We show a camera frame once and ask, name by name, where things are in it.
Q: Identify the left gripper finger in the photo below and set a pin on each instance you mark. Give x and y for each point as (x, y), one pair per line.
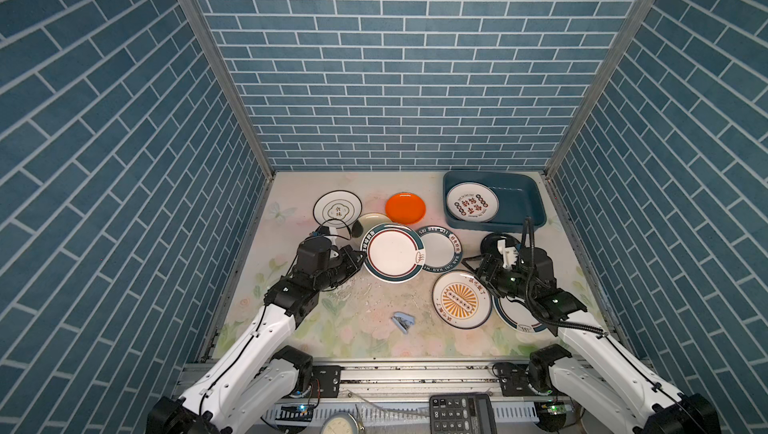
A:
(347, 270)
(351, 256)

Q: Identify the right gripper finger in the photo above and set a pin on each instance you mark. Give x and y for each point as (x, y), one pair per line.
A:
(478, 260)
(483, 274)

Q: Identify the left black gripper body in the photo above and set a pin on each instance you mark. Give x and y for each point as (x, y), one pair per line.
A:
(331, 275)

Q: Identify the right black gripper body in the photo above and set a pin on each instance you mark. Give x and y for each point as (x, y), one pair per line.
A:
(505, 281)

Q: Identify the white plate green red rim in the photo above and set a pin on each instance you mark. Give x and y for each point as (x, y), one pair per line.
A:
(394, 253)

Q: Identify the white plate orange sunburst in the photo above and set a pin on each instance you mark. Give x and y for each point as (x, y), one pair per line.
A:
(461, 301)

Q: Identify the white plate red characters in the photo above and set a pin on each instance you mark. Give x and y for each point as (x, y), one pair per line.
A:
(472, 202)

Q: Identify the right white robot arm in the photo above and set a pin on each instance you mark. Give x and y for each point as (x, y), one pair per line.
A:
(586, 364)

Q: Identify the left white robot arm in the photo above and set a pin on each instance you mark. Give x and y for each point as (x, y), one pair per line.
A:
(220, 401)

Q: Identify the teal plastic bin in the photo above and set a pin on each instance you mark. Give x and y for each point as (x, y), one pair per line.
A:
(518, 195)

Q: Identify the small black plate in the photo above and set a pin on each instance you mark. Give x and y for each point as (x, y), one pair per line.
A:
(495, 244)

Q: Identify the white plate hao shi rim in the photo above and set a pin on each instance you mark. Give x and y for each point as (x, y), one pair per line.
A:
(443, 249)

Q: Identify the cream plate black brushstroke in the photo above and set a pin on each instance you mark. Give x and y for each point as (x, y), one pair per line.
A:
(367, 222)

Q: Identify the white plate green cloud motif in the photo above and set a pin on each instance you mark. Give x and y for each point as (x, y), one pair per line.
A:
(337, 209)

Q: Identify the small orange plate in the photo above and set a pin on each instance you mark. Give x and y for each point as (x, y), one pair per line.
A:
(405, 208)

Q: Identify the small blue stapler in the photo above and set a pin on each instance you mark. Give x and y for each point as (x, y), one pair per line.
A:
(404, 322)

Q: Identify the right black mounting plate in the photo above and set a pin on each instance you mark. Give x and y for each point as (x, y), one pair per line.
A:
(512, 379)

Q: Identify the black mounting plate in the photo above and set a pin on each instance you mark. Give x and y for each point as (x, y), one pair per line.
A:
(512, 379)
(326, 380)

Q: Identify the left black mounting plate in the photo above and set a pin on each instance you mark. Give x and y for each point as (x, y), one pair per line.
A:
(326, 380)

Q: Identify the black calculator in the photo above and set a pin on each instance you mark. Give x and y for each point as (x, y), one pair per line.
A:
(467, 413)

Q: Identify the round white clock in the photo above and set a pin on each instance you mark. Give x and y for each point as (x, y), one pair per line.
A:
(342, 423)

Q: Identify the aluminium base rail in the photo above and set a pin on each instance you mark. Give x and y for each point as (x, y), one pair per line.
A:
(390, 380)

